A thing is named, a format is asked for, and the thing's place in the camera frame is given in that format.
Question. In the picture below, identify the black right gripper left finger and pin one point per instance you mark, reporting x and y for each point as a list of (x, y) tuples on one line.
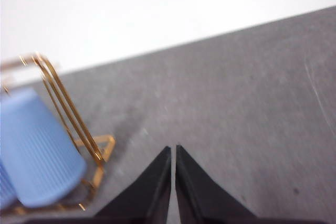
[(149, 195)]

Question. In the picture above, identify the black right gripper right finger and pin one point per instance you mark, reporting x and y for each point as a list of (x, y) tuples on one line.
[(199, 197)]

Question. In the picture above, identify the blue ribbed plastic cup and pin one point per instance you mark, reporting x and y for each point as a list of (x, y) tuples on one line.
[(5, 184), (39, 150)]

